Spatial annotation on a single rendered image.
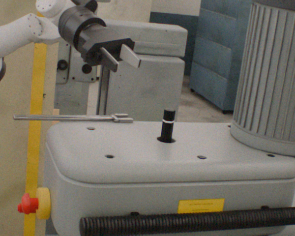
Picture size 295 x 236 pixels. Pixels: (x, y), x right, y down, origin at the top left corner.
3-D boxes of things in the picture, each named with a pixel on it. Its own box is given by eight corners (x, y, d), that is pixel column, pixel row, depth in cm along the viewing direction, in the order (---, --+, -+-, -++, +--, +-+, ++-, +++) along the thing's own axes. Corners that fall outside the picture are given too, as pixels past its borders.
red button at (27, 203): (22, 218, 99) (23, 198, 98) (20, 208, 103) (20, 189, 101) (40, 218, 100) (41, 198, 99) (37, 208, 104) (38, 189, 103)
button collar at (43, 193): (39, 225, 99) (40, 196, 98) (34, 210, 105) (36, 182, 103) (49, 224, 100) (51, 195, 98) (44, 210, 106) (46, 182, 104)
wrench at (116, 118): (14, 122, 104) (14, 118, 104) (12, 116, 108) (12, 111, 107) (132, 123, 113) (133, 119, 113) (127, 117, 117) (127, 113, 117)
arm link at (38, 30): (66, 11, 121) (18, 33, 126) (87, 31, 128) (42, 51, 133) (65, -11, 124) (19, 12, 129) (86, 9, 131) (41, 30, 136)
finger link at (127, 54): (139, 57, 112) (121, 43, 116) (136, 71, 114) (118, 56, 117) (145, 56, 113) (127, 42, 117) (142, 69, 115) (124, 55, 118)
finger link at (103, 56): (116, 74, 111) (99, 60, 114) (119, 60, 109) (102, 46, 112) (110, 75, 110) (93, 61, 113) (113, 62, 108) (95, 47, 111)
